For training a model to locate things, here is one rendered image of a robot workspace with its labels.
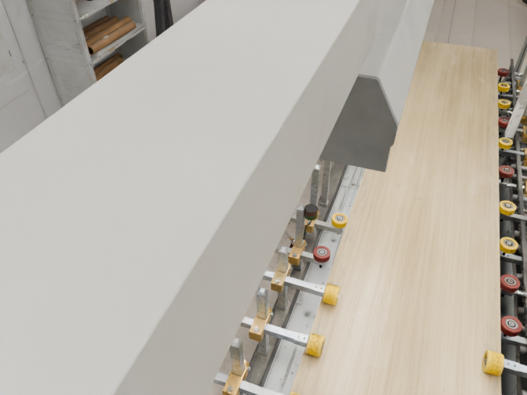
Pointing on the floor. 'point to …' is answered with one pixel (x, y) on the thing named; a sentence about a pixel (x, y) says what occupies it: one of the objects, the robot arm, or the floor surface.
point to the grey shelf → (49, 19)
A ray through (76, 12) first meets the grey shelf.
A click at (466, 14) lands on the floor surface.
